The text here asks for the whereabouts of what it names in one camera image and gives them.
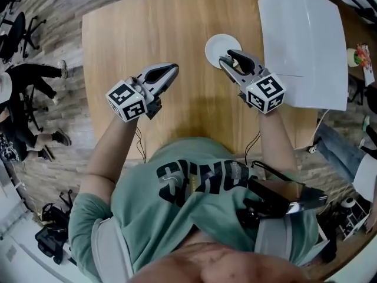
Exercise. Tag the green printed t-shirt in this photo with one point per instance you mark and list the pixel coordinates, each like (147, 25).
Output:
(176, 217)

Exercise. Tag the person's right forearm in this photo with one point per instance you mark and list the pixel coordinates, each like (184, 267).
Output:
(274, 140)

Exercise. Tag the wooden table with white legs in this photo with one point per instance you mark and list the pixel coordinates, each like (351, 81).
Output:
(165, 34)

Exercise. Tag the person's left hand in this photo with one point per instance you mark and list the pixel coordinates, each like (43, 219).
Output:
(138, 86)

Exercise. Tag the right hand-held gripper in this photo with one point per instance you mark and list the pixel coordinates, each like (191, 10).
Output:
(265, 94)

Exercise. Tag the black chest harness device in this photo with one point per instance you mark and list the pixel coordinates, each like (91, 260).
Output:
(271, 193)

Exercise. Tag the white box appliance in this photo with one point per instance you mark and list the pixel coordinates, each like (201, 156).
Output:
(303, 40)

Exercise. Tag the white paper sheet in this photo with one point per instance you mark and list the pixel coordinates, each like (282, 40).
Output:
(370, 75)

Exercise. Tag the person's chin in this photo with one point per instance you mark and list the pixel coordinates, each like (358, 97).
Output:
(212, 264)

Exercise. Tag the white round plate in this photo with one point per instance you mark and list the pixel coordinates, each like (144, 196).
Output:
(218, 47)

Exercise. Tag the person's left forearm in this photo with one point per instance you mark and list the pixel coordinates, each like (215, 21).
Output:
(109, 149)

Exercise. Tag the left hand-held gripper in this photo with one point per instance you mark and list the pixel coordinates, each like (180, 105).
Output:
(125, 99)

